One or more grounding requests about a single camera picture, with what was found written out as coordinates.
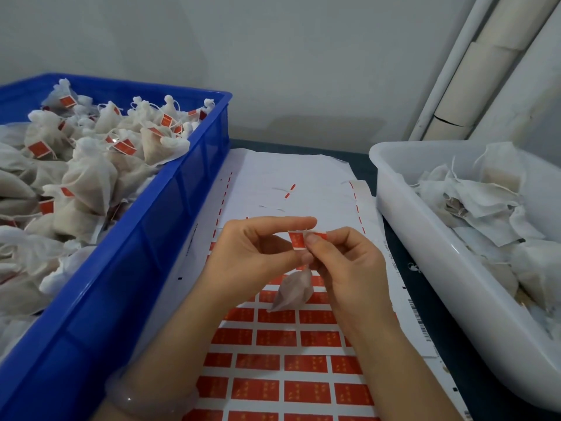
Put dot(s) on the sheet of red label stickers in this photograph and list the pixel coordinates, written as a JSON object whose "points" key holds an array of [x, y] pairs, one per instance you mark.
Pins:
{"points": [[280, 339]]}

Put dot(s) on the person's right forearm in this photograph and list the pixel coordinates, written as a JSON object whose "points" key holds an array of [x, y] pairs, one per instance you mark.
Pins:
{"points": [[394, 381]]}

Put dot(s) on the large white pipe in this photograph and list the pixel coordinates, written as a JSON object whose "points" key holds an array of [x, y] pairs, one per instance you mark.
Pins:
{"points": [[521, 92]]}

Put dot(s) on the beige insulated pipe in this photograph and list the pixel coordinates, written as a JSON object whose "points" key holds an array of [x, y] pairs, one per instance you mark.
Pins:
{"points": [[477, 78]]}

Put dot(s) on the person's left thumb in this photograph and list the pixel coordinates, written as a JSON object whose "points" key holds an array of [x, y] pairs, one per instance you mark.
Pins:
{"points": [[285, 259]]}

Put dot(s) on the red label sticker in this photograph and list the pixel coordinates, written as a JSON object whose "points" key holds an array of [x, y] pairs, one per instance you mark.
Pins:
{"points": [[297, 240]]}

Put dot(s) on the small white tea bag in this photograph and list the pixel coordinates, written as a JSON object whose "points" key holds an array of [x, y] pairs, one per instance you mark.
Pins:
{"points": [[291, 291]]}

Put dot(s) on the pile of labelled tea bags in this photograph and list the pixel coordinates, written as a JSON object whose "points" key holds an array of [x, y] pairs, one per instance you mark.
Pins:
{"points": [[87, 179]]}

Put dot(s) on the thin white pipe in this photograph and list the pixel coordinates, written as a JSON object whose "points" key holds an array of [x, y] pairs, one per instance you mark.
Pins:
{"points": [[451, 61]]}

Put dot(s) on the white backing paper sheet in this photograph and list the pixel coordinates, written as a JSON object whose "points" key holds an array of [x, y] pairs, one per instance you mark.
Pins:
{"points": [[285, 170]]}

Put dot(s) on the blue plastic crate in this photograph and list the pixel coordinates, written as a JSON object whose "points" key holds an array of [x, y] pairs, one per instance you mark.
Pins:
{"points": [[131, 280]]}

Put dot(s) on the person's left hand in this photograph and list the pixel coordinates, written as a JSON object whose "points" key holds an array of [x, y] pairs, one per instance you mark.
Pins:
{"points": [[232, 263]]}

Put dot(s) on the person's right thumb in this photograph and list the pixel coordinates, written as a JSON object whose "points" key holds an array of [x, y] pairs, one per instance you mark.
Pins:
{"points": [[312, 261]]}

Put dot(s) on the pile of unlabelled tea bags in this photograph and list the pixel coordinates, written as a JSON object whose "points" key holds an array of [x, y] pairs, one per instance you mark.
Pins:
{"points": [[491, 206]]}

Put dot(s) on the pale jade bangle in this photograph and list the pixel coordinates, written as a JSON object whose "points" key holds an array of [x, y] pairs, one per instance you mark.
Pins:
{"points": [[131, 398]]}

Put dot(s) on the white plastic bin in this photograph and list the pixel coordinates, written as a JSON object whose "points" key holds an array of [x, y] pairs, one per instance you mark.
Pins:
{"points": [[438, 280]]}

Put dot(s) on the person's left forearm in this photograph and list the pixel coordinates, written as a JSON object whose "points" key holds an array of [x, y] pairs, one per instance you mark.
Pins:
{"points": [[184, 341]]}

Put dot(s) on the person's right hand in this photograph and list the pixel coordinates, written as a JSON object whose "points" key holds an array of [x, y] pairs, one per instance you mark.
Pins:
{"points": [[355, 280]]}

